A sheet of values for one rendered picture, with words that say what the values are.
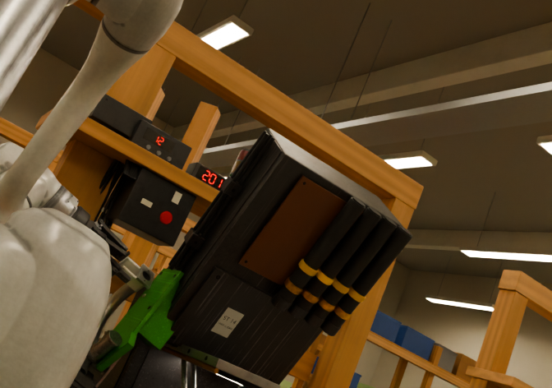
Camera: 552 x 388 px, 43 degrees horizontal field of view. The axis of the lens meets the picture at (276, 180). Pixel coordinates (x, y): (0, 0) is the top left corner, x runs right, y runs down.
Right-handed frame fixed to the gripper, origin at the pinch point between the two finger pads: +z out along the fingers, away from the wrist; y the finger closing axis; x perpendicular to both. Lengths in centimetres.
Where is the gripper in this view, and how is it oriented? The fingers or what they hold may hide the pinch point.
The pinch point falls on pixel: (132, 274)
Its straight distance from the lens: 169.0
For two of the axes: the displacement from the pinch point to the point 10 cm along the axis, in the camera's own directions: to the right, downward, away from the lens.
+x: -7.5, 5.5, 3.7
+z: 6.6, 6.8, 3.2
